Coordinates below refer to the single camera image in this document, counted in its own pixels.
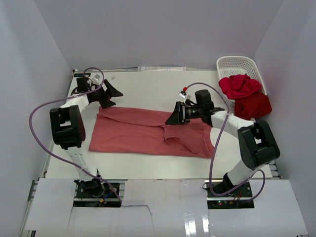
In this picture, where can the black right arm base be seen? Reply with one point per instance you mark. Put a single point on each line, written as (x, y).
(235, 200)

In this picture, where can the salmon pink t shirt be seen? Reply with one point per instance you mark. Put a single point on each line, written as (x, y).
(140, 131)

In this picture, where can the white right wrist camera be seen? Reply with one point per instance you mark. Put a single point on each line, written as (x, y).
(185, 95)

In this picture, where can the black table label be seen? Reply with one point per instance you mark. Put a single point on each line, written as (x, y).
(80, 75)

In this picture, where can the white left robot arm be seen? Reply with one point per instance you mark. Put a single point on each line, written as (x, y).
(69, 133)

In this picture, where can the red t shirt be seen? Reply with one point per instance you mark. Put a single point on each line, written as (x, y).
(250, 102)

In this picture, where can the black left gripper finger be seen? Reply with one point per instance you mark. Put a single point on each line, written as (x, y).
(107, 104)
(111, 91)

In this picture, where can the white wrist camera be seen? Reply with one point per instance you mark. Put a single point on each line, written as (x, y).
(185, 95)
(94, 81)

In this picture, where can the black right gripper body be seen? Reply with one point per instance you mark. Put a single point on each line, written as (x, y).
(193, 112)

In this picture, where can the white plastic basket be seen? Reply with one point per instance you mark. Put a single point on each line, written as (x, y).
(238, 65)

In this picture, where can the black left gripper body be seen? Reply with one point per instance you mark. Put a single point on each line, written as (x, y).
(99, 95)

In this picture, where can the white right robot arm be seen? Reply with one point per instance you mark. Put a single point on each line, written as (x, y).
(257, 144)

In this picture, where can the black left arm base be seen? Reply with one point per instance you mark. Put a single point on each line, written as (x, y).
(95, 193)

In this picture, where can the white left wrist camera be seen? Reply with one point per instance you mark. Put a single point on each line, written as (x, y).
(94, 81)

